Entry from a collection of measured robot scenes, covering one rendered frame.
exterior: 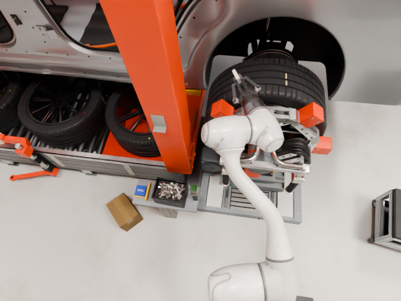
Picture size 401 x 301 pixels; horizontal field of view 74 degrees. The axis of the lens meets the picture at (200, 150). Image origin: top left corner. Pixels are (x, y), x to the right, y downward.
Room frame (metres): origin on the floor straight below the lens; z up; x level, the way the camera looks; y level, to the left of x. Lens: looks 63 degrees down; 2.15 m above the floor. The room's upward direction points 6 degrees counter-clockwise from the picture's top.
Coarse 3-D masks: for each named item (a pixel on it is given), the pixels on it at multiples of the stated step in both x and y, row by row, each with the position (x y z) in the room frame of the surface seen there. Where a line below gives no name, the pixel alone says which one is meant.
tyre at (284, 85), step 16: (240, 64) 0.99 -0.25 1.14; (256, 64) 0.95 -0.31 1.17; (272, 64) 0.93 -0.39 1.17; (288, 64) 0.92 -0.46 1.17; (224, 80) 0.94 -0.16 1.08; (256, 80) 0.85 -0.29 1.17; (272, 80) 0.83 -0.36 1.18; (288, 80) 0.83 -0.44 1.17; (304, 80) 0.84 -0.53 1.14; (208, 96) 0.98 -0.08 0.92; (224, 96) 0.83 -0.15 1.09; (272, 96) 0.75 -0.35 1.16; (288, 96) 0.74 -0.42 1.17; (304, 96) 0.74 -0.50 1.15; (320, 96) 0.79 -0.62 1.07; (208, 112) 0.83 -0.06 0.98; (320, 128) 0.68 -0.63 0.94
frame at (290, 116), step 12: (240, 108) 0.75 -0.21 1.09; (276, 108) 0.71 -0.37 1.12; (288, 108) 0.70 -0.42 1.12; (288, 120) 0.65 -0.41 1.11; (300, 132) 0.63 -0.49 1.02; (312, 132) 0.62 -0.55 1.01; (312, 144) 0.61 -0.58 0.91; (240, 156) 0.72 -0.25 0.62; (288, 156) 0.66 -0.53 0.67; (300, 156) 0.61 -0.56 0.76
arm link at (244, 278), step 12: (240, 264) 0.07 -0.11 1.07; (252, 264) 0.07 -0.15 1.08; (216, 276) 0.04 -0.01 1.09; (228, 276) 0.03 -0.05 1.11; (240, 276) 0.03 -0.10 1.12; (252, 276) 0.03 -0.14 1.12; (216, 288) 0.00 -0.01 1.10; (228, 288) -0.01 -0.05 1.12; (240, 288) -0.01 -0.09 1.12; (252, 288) -0.01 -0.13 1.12; (216, 300) -0.04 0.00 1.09; (228, 300) -0.04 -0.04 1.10; (240, 300) -0.05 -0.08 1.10; (252, 300) -0.05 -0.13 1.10; (264, 300) -0.05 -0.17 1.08
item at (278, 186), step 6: (222, 174) 0.79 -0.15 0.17; (276, 174) 0.75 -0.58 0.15; (282, 174) 0.75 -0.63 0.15; (276, 180) 0.70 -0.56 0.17; (282, 180) 0.69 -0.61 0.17; (258, 186) 0.67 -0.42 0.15; (264, 186) 0.66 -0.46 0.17; (270, 186) 0.66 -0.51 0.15; (276, 186) 0.65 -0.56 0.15; (282, 186) 0.65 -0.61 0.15
